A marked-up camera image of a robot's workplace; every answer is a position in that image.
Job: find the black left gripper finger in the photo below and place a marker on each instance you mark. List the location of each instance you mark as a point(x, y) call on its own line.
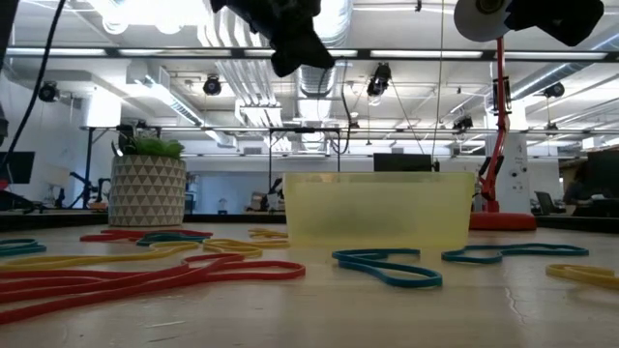
point(300, 53)

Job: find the yellow translucent plastic bin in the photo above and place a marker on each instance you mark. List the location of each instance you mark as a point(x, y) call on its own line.
point(377, 212)

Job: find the long yellow rubber band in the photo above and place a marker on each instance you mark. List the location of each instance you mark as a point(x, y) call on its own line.
point(232, 247)

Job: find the teal rubber band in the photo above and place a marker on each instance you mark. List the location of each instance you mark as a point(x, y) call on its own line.
point(19, 247)
point(483, 260)
point(367, 263)
point(169, 238)

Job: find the large red rubber band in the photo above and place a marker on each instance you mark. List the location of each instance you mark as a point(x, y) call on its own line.
point(193, 275)

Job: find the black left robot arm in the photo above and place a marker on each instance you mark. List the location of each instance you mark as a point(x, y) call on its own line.
point(7, 29)

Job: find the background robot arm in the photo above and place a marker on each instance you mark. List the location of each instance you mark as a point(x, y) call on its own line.
point(82, 191)
point(266, 199)

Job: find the white pillar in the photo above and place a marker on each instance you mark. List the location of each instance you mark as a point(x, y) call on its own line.
point(517, 159)

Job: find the black monitor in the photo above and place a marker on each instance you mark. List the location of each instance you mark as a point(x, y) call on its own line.
point(17, 166)
point(608, 166)
point(401, 163)

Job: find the person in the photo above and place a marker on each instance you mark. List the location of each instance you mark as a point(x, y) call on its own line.
point(578, 191)

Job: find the green succulent in patterned pot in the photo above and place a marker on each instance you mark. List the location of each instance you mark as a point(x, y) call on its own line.
point(145, 193)

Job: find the red desk lamp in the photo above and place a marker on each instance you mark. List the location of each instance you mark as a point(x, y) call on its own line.
point(503, 221)

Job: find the black background metal rack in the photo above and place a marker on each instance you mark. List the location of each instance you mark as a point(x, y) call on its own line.
point(88, 164)

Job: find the silver ventilation duct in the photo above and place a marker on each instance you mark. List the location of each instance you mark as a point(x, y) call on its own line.
point(316, 94)

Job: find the black ceiling camera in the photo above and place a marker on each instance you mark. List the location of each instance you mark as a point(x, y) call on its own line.
point(213, 85)
point(48, 92)
point(379, 79)
point(463, 123)
point(553, 90)

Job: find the black background frame stand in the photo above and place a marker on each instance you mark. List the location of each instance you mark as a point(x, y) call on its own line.
point(304, 130)

